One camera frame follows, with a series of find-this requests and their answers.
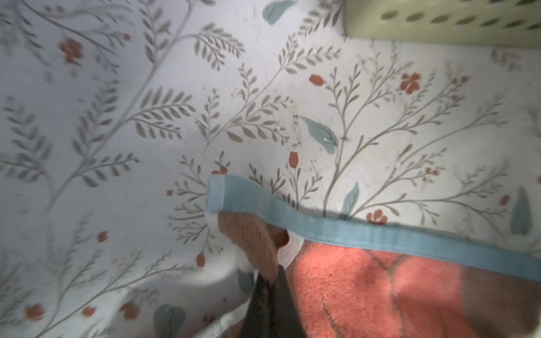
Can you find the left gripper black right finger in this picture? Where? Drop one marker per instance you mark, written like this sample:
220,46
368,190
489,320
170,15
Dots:
285,316

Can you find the pink towel with teal border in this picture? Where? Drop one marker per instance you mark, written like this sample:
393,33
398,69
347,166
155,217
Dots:
370,279

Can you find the green plastic towel basket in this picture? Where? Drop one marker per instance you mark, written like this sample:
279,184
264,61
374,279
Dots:
478,22

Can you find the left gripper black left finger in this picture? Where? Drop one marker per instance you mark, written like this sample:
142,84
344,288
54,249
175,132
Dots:
258,320

